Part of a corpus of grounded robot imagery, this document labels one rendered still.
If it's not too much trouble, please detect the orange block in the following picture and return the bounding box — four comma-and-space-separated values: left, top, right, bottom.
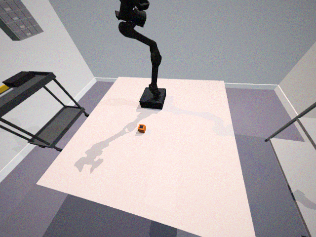
138, 124, 146, 133

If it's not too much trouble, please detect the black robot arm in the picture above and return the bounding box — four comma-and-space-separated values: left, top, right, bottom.
115, 5, 162, 101

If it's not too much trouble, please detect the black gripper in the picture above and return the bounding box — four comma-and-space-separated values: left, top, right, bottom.
120, 0, 150, 11

